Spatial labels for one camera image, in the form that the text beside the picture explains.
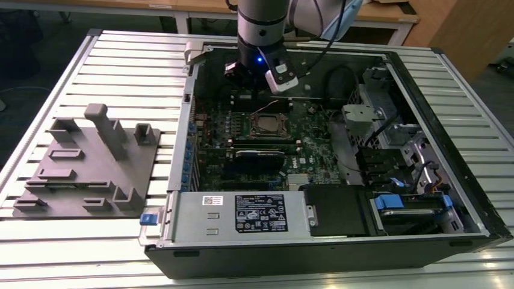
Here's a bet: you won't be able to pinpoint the silver metal bracket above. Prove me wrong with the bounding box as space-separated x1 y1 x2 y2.
342 104 385 132

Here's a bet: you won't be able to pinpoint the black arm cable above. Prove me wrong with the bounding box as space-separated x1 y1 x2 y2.
299 0 350 78

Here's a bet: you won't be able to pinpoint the grey parts rack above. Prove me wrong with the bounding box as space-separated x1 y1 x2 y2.
11 103 163 218

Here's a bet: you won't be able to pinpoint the silver chipset heatsink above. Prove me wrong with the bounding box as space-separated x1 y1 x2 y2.
287 173 313 186

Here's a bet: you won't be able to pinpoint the black PC case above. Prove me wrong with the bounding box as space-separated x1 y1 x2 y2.
138 40 514 279

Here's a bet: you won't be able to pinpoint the grey wheeled chair base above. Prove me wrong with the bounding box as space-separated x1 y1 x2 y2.
487 42 514 73

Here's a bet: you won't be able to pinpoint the green motherboard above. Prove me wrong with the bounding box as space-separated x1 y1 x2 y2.
191 101 357 193

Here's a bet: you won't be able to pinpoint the silver perforated drive cage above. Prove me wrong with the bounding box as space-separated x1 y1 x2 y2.
347 67 402 145

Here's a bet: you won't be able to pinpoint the grey flat support bar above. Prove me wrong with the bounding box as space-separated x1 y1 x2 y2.
327 119 365 186

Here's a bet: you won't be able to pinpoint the silver power supply unit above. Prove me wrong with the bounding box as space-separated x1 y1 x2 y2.
171 191 313 242

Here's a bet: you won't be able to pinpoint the metal socket cover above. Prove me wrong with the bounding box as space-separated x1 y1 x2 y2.
248 113 294 139

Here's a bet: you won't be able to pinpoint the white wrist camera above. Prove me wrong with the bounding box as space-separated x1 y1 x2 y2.
263 61 301 94

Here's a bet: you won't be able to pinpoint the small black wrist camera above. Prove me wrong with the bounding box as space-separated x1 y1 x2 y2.
223 61 244 81

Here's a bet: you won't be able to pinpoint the wooden cabinet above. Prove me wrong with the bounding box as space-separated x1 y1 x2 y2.
403 0 514 84

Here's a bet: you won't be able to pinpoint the black fan housing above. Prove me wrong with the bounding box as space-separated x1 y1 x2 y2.
355 147 411 186

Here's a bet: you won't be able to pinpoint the CPU with silver top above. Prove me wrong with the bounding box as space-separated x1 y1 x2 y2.
256 116 282 133

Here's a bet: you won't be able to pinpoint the coloured power wires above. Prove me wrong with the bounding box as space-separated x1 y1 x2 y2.
425 176 447 194

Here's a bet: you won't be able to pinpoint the grey plastic case hinge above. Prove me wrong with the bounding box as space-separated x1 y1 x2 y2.
183 41 211 66

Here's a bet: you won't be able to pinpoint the wooden desk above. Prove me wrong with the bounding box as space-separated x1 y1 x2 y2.
0 0 421 46

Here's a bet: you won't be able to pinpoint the black office chair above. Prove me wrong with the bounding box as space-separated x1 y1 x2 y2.
0 8 46 81

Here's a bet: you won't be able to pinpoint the black graphics card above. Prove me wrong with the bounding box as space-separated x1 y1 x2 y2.
235 149 287 177

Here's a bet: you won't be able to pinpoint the thick black cable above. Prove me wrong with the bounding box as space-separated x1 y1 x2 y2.
323 64 359 101

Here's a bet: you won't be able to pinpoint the hard disk in blue carrier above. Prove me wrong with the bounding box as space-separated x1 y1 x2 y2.
373 194 454 236

